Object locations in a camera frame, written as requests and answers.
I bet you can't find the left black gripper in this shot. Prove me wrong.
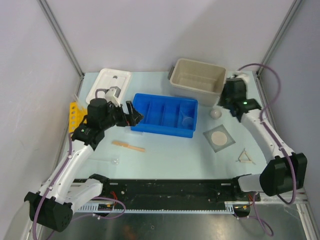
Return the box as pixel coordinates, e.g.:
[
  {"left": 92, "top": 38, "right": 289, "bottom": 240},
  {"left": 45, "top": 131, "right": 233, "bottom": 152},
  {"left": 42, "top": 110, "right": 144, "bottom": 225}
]
[{"left": 100, "top": 101, "right": 144, "bottom": 131}]

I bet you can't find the white evaporating dish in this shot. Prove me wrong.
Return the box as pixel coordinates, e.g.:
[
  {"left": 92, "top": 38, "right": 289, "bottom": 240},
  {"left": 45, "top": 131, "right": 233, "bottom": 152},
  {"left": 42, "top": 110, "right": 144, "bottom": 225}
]
[{"left": 209, "top": 108, "right": 222, "bottom": 120}]

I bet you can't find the clear glass test tube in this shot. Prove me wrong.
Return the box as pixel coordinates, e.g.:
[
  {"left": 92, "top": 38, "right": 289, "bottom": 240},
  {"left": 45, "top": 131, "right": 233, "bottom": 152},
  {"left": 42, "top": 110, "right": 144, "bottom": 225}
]
[{"left": 72, "top": 93, "right": 85, "bottom": 111}]

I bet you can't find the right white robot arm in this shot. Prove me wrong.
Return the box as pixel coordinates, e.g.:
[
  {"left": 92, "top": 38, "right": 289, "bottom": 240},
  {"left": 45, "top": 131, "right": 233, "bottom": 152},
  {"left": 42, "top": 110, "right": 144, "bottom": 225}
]
[{"left": 218, "top": 77, "right": 308, "bottom": 201}]

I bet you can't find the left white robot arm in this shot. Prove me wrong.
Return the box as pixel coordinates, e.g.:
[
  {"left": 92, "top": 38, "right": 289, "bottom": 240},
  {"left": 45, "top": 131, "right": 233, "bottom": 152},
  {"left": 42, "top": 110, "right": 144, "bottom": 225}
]
[{"left": 24, "top": 98, "right": 144, "bottom": 232}]

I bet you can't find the wooden test tube clamp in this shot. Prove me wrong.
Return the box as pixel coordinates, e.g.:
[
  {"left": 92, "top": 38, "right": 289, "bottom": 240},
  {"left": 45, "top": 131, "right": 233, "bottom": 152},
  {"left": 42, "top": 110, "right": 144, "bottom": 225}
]
[{"left": 112, "top": 141, "right": 146, "bottom": 153}]

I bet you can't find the blue divided plastic tray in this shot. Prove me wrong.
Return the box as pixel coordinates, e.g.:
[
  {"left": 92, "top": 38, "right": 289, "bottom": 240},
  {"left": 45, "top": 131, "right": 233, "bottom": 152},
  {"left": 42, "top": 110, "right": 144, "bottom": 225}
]
[{"left": 131, "top": 93, "right": 198, "bottom": 138}]

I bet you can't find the white plastic bin lid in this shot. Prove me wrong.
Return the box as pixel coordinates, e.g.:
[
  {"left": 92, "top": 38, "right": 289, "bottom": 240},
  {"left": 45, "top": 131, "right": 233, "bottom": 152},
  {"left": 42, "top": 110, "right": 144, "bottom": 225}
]
[{"left": 85, "top": 68, "right": 132, "bottom": 104}]

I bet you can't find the beige plastic storage bin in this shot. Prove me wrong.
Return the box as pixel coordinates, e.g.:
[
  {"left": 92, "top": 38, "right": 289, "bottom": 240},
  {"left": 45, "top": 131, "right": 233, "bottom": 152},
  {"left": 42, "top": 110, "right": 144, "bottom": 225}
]
[{"left": 167, "top": 58, "right": 227, "bottom": 107}]

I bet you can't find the yellow test tube rack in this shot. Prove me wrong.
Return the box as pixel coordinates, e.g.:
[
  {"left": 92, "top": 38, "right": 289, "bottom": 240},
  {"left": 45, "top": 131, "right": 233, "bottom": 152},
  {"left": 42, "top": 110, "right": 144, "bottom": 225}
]
[{"left": 68, "top": 101, "right": 88, "bottom": 133}]

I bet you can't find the clay pipe triangle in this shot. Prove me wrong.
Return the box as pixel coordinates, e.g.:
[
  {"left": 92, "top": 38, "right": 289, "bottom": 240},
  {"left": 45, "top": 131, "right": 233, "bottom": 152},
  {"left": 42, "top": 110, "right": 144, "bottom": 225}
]
[{"left": 236, "top": 148, "right": 256, "bottom": 165}]

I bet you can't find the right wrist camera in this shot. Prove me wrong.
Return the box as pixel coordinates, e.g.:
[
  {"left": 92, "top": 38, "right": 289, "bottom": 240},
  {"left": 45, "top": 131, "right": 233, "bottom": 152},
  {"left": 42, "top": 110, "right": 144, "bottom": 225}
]
[{"left": 230, "top": 70, "right": 250, "bottom": 85}]

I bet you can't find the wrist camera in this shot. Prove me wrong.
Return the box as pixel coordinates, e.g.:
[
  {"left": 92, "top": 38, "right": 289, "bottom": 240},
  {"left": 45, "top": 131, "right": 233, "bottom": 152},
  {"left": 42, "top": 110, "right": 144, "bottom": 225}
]
[
  {"left": 230, "top": 70, "right": 250, "bottom": 85},
  {"left": 104, "top": 86, "right": 121, "bottom": 107}
]

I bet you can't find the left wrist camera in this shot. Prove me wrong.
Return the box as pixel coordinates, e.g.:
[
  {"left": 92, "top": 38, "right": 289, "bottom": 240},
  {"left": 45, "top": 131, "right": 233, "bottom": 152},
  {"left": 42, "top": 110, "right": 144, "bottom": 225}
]
[{"left": 104, "top": 86, "right": 121, "bottom": 107}]

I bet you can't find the wire gauze with ceramic centre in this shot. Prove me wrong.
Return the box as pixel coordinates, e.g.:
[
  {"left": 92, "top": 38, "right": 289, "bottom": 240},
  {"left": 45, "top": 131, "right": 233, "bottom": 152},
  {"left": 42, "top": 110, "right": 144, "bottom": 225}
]
[{"left": 203, "top": 124, "right": 236, "bottom": 153}]

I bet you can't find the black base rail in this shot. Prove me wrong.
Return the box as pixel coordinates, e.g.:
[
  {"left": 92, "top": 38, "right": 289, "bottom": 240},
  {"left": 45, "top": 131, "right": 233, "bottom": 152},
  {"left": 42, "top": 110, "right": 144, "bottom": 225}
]
[{"left": 100, "top": 178, "right": 260, "bottom": 211}]

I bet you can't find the white slotted cable duct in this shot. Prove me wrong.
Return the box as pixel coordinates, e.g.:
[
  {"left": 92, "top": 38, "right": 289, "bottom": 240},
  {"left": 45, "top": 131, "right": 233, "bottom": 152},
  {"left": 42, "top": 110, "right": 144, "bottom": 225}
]
[{"left": 74, "top": 201, "right": 253, "bottom": 215}]

